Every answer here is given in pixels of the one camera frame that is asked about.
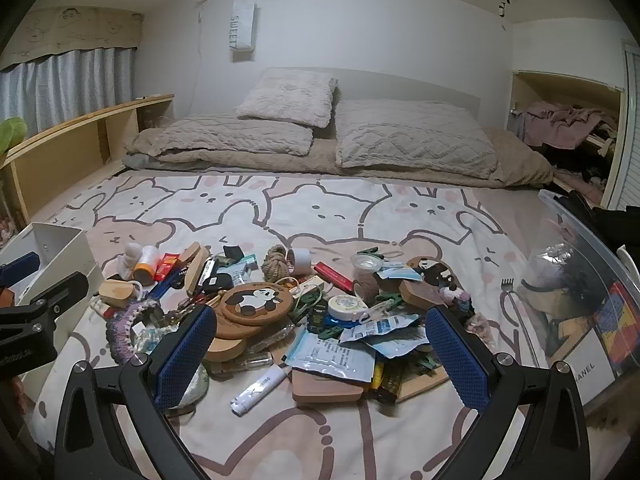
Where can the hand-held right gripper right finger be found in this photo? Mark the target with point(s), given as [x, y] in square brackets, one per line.
[457, 360]

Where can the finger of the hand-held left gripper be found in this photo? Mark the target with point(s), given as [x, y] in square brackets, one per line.
[20, 265]
[55, 292]

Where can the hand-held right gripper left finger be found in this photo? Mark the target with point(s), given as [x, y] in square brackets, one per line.
[185, 355]

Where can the white storage box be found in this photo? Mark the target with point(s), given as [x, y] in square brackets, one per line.
[55, 247]

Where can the white squeeze tube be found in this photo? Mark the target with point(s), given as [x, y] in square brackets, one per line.
[260, 388]

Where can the large white mask packet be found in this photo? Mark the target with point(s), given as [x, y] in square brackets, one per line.
[330, 360]

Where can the thin wooden board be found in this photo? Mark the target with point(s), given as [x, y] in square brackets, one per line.
[425, 384]

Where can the oval wooden block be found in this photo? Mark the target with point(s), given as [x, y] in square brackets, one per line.
[225, 349]
[117, 292]

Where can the purple crochet scrunchie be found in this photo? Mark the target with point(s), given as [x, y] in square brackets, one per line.
[120, 332]

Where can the rounded wooden block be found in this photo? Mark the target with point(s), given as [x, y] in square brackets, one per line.
[420, 296]

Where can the black rectangular power bank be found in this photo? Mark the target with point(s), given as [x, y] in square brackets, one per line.
[210, 275]

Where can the panda cork coaster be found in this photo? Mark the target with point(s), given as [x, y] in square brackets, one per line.
[255, 301]

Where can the metal fork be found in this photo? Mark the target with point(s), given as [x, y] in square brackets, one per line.
[506, 285]

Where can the red snack packet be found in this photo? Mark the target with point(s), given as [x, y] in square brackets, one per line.
[167, 266]

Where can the panda wooden charm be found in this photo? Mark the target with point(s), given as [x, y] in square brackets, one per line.
[431, 270]

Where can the white bottle orange cap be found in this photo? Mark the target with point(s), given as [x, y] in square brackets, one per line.
[145, 265]

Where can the teal packet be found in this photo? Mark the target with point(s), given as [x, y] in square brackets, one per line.
[240, 272]

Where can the small rounded wooden piece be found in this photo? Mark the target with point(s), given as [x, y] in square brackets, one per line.
[189, 251]

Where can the small blue white packet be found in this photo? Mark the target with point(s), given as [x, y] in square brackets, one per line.
[400, 273]

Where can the brown bandage roll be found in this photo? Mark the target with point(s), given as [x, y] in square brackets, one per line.
[367, 290]

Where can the white round tin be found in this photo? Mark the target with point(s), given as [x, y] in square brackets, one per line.
[345, 306]

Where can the wooden bedside shelf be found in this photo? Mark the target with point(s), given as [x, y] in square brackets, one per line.
[80, 147]

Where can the green clothes clip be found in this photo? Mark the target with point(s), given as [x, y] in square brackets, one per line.
[371, 251]
[307, 305]

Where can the green plush toy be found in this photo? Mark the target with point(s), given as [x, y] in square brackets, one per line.
[12, 132]

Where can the flat wooden block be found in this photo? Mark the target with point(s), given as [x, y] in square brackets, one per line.
[327, 387]

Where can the clear plastic lid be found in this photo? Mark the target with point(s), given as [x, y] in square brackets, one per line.
[367, 261]

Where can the white tape roll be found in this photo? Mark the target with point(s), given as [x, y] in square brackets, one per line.
[300, 260]

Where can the red rectangular case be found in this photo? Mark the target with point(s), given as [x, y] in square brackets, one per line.
[332, 276]

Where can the black fluffy item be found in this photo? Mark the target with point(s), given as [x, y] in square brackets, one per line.
[582, 275]

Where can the colourful knitted item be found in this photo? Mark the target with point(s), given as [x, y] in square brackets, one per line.
[620, 325]

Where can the clear plastic storage bin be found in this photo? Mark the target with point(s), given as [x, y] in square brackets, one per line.
[615, 270]

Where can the grey striped curtain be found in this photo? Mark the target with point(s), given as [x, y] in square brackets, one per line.
[65, 85]

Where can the bear printed bed sheet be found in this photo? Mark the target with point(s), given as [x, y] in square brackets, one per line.
[320, 220]

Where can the grey quilted pillow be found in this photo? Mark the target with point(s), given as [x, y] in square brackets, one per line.
[415, 135]
[225, 135]

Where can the beige plush blanket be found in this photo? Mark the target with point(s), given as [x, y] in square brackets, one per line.
[320, 160]

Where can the beige printed curtain valance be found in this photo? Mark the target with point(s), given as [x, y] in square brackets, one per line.
[70, 32]

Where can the pile of clothes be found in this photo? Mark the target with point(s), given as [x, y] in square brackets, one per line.
[565, 120]

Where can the fluffy white cushion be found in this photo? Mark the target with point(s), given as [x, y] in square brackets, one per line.
[287, 95]

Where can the white headboard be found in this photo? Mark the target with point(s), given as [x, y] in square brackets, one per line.
[400, 82]

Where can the white louvered door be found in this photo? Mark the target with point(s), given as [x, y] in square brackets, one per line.
[631, 125]

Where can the wooden wall niche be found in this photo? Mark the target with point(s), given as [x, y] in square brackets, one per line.
[550, 87]

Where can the white hanging wall sign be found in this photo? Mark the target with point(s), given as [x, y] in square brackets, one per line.
[243, 25]

